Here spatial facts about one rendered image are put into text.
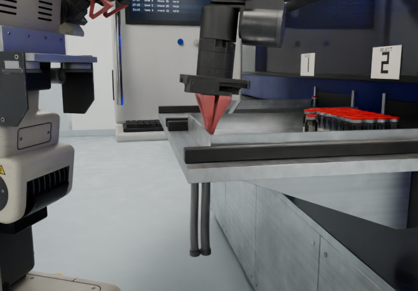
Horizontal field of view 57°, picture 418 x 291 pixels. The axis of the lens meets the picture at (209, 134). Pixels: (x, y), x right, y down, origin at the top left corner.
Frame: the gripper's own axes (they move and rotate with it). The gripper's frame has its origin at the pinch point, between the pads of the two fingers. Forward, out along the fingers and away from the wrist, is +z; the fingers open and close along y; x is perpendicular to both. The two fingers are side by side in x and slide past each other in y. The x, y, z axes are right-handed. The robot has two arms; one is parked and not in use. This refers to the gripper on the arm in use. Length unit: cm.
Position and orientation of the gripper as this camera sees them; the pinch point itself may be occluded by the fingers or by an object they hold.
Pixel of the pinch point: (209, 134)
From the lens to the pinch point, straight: 61.8
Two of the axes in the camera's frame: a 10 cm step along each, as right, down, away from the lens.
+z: -0.9, 9.8, 1.6
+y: 9.8, 0.6, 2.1
